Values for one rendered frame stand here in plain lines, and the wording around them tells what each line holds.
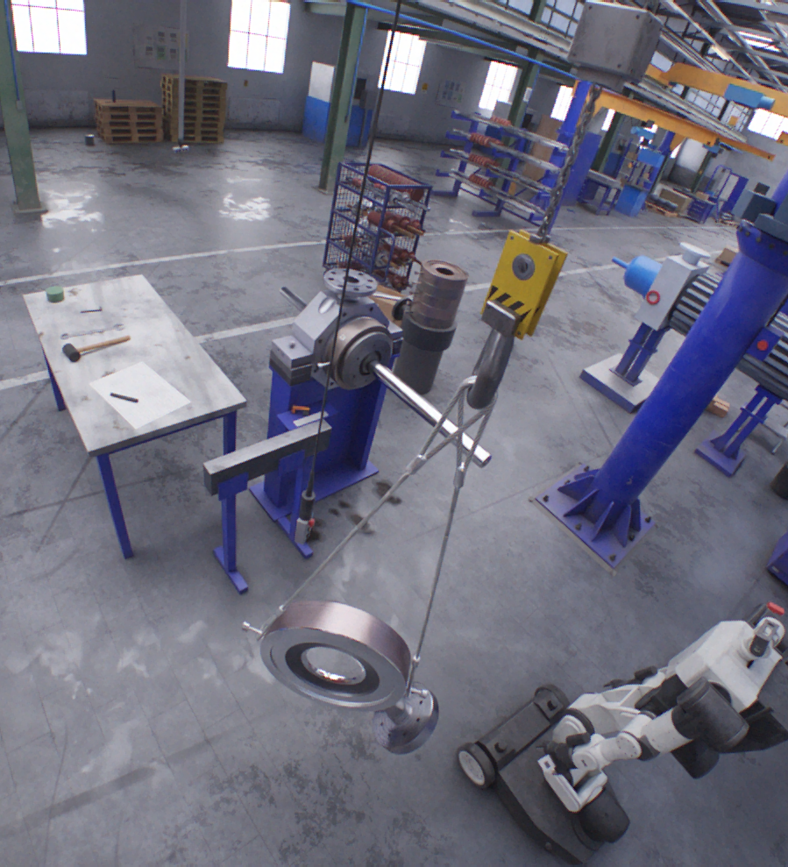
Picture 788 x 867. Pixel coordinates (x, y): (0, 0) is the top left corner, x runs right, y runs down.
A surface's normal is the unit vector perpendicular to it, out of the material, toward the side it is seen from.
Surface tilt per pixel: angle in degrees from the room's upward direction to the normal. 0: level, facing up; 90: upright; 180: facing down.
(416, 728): 49
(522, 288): 90
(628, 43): 90
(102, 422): 0
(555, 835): 0
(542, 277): 90
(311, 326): 45
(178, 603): 0
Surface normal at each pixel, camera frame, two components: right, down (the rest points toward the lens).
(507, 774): 0.20, -0.76
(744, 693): -0.40, -0.43
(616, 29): -0.73, 0.31
